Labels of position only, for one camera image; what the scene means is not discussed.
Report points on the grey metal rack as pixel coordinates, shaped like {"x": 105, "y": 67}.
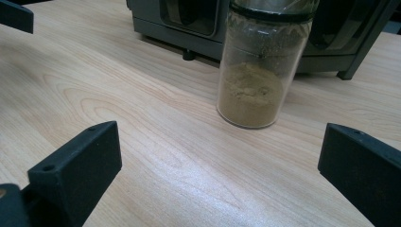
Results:
{"x": 176, "y": 31}

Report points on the glass jar of brown powder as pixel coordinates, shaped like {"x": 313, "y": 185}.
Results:
{"x": 252, "y": 94}

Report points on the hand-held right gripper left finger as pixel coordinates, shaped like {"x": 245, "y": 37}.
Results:
{"x": 75, "y": 170}

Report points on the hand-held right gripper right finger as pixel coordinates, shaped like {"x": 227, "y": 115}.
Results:
{"x": 362, "y": 170}

